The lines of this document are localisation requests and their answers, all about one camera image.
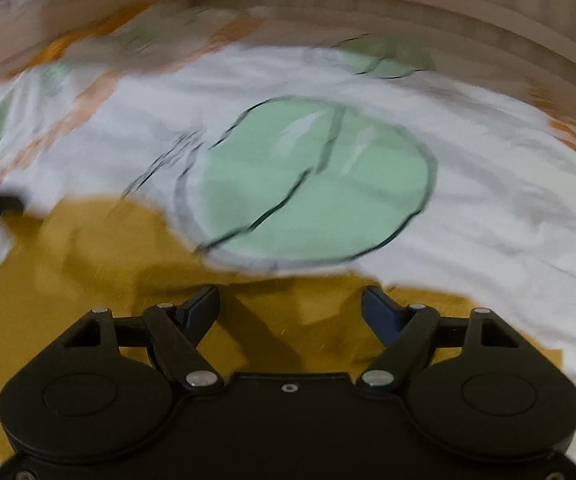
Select mustard yellow knit sweater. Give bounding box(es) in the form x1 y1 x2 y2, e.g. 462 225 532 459
0 195 566 463

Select orange fitted bed sheet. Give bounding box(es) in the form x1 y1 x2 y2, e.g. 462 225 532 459
6 2 151 79

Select white leaf print duvet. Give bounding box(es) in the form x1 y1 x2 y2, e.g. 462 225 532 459
0 0 576 479

